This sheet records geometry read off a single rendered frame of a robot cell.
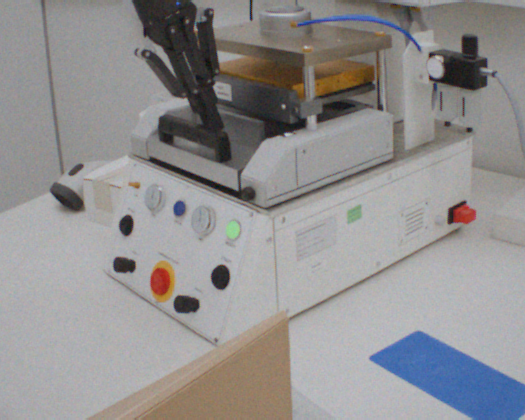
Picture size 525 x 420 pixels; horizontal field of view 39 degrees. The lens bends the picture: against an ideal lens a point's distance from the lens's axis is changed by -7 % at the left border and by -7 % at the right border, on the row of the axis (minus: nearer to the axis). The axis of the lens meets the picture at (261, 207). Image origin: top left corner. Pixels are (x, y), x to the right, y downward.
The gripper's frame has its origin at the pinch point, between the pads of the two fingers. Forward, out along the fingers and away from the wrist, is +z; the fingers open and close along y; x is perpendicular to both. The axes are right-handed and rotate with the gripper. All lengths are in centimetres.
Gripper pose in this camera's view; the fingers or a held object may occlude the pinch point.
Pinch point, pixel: (206, 108)
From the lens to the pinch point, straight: 111.0
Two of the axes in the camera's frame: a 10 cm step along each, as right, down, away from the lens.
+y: -7.0, 5.9, -4.0
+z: 3.1, 7.6, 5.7
